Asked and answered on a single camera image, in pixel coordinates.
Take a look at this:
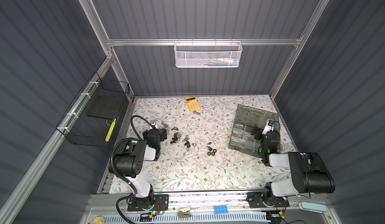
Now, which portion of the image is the green transparent compartment organizer box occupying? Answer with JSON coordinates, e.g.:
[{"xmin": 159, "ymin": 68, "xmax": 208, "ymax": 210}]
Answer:
[{"xmin": 229, "ymin": 104, "xmax": 281, "ymax": 159}]

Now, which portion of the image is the white wire mesh basket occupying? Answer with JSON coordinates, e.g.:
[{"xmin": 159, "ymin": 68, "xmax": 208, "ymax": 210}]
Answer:
[{"xmin": 173, "ymin": 41, "xmax": 243, "ymax": 68}]

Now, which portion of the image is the pile of screws and wingnuts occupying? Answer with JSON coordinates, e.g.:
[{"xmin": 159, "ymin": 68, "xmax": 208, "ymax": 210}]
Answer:
[{"xmin": 170, "ymin": 127, "xmax": 197, "ymax": 149}]

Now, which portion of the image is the black wire mesh basket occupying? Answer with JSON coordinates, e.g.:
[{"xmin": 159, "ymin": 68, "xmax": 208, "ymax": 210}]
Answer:
[{"xmin": 57, "ymin": 74, "xmax": 130, "ymax": 147}]

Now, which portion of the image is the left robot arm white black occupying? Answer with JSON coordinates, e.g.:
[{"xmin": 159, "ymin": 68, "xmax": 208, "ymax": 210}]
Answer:
[{"xmin": 108, "ymin": 128, "xmax": 167, "ymax": 210}]

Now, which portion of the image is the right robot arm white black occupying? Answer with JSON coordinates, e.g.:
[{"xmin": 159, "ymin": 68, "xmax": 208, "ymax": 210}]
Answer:
[{"xmin": 246, "ymin": 127, "xmax": 336, "ymax": 208}]

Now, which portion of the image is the yellow calculator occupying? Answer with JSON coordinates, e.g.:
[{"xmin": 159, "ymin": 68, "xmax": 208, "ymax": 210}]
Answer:
[{"xmin": 185, "ymin": 97, "xmax": 201, "ymax": 113}]

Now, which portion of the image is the black nuts cluster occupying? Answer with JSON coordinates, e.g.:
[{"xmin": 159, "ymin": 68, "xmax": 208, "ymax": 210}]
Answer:
[{"xmin": 207, "ymin": 142, "xmax": 217, "ymax": 156}]

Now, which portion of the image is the floral patterned table mat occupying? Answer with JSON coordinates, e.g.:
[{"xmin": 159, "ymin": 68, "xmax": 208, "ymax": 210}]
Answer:
[{"xmin": 127, "ymin": 95, "xmax": 290, "ymax": 192}]

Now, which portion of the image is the blue toy brick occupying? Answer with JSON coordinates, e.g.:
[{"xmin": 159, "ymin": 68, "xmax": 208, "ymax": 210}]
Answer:
[{"xmin": 214, "ymin": 206, "xmax": 228, "ymax": 215}]

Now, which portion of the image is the light blue oblong case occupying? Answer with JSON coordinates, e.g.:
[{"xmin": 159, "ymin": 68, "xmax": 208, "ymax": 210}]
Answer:
[{"xmin": 298, "ymin": 202, "xmax": 327, "ymax": 213}]

